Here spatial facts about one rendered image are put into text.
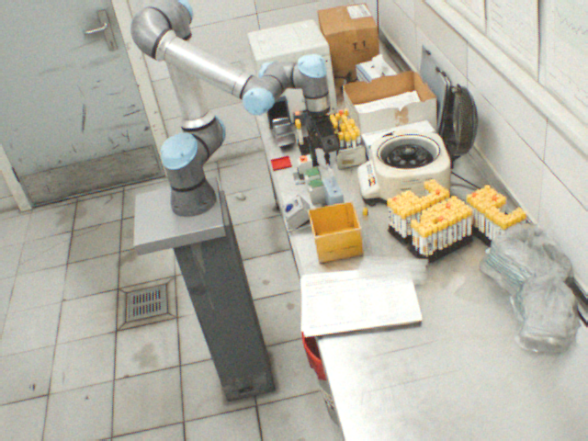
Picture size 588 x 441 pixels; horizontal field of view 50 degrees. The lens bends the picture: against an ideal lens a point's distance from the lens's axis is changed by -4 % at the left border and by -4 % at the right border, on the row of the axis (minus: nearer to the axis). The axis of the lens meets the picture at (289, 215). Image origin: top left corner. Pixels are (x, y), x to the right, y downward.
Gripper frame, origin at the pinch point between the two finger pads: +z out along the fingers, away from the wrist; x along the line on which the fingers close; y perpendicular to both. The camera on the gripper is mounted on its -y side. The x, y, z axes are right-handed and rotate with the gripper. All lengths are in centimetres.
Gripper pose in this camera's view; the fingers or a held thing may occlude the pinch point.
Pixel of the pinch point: (328, 167)
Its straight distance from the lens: 201.1
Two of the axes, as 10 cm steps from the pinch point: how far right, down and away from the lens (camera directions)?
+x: -9.7, 2.4, -0.7
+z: 1.5, 7.8, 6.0
